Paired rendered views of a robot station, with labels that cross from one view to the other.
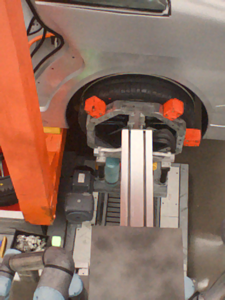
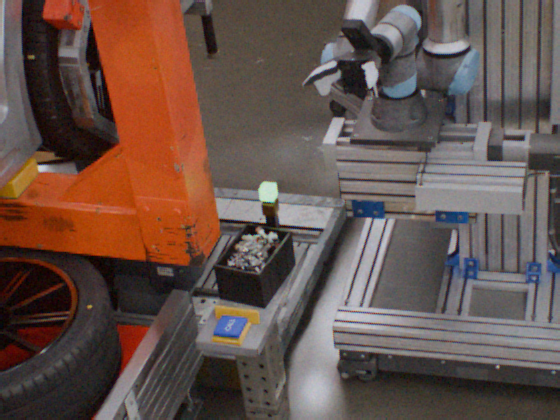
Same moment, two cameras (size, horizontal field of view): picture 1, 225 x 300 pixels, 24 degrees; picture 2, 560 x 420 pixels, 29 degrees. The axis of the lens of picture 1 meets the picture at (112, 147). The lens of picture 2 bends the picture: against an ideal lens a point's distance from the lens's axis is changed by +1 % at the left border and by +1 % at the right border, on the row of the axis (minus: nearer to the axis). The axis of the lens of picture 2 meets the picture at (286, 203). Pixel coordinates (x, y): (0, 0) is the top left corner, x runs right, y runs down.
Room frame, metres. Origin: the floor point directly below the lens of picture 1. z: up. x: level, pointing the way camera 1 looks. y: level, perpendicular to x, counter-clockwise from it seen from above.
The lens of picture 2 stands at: (0.22, 2.62, 2.28)
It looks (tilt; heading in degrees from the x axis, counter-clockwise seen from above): 34 degrees down; 289
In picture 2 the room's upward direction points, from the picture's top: 8 degrees counter-clockwise
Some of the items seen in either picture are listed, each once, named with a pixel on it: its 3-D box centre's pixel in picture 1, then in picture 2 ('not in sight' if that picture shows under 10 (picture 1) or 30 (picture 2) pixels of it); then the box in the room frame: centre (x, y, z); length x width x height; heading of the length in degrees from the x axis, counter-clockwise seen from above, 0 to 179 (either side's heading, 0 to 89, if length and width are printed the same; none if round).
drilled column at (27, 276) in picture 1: (24, 263); (260, 365); (1.06, 0.52, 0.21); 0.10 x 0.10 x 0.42; 87
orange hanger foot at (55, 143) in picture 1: (46, 147); (61, 185); (1.61, 0.38, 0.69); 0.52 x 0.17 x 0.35; 177
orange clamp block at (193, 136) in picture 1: (191, 137); not in sight; (1.60, -0.44, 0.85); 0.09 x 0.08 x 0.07; 87
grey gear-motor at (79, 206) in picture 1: (82, 191); (140, 267); (1.54, 0.19, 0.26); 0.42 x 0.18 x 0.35; 177
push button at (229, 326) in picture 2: not in sight; (230, 328); (1.07, 0.66, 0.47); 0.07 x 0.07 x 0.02; 87
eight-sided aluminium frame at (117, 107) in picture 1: (135, 134); (116, 48); (1.61, -0.13, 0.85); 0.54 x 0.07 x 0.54; 87
